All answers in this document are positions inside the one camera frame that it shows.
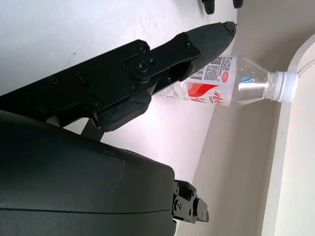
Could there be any cream rounded panel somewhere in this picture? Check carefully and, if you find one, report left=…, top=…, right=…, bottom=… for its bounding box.
left=269, top=31, right=315, bottom=236

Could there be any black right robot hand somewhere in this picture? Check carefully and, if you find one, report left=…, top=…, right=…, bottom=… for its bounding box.
left=0, top=21, right=237, bottom=236

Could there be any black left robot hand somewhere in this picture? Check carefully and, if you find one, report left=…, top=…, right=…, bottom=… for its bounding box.
left=200, top=0, right=245, bottom=15

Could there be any clear plastic water bottle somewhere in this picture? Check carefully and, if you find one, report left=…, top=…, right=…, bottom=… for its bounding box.
left=157, top=55, right=299, bottom=108

